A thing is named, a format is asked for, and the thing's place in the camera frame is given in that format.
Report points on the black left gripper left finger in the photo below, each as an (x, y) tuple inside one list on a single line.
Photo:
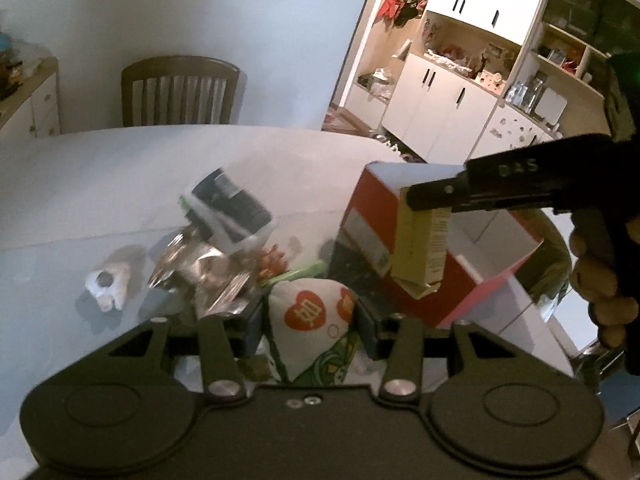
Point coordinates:
[(220, 340)]

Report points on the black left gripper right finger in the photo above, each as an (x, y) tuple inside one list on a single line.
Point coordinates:
[(398, 341)]

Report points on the silver foil packet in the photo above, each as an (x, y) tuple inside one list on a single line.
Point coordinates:
[(213, 283)]

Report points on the yellow small carton box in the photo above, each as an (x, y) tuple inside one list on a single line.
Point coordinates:
[(420, 250)]

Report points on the red cardboard shoe box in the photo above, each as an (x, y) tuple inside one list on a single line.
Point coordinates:
[(485, 248)]

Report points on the hand in yellow glove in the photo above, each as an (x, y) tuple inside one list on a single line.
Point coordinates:
[(606, 275)]

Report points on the dark green chair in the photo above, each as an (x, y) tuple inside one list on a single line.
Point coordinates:
[(545, 275)]

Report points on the red orange toy figure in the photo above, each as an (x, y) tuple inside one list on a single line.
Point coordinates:
[(272, 263)]

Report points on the green tube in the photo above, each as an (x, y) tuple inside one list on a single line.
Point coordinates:
[(314, 270)]

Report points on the crumpled white tissue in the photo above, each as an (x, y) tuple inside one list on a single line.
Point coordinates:
[(109, 285)]

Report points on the white bag with dark label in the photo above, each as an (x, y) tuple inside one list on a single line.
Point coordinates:
[(226, 215)]

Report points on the red clothes hanging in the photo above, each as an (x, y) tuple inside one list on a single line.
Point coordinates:
[(399, 12)]

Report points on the dark wooden chair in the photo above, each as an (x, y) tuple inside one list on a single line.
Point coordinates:
[(178, 90)]

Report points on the white sideboard with drawers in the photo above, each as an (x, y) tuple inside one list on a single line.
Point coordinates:
[(32, 110)]

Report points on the white wall cabinet unit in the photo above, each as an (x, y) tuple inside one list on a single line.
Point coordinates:
[(473, 77)]

